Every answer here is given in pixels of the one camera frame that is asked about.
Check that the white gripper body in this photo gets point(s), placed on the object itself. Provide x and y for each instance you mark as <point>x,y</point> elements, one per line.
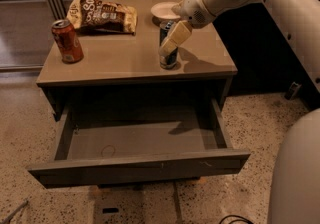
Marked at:
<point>194,8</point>

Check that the blue silver redbull can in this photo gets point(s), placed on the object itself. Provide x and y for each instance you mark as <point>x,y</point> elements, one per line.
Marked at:
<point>168,61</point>

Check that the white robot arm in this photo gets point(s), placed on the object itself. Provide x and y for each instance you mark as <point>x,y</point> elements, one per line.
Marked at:
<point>295,189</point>

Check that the red soda can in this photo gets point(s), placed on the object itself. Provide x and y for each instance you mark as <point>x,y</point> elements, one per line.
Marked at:
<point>67,41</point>

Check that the open grey top drawer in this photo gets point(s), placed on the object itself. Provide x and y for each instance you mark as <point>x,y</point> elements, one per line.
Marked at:
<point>107,145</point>

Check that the white paper bowl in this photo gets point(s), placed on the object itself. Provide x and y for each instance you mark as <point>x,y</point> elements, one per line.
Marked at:
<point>164,11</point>

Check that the grey cabinet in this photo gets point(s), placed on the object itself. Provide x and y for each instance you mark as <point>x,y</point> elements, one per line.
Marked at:
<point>122,58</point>

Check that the yellow brown chip bag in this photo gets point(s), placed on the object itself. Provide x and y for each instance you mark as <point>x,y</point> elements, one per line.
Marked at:
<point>102,15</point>

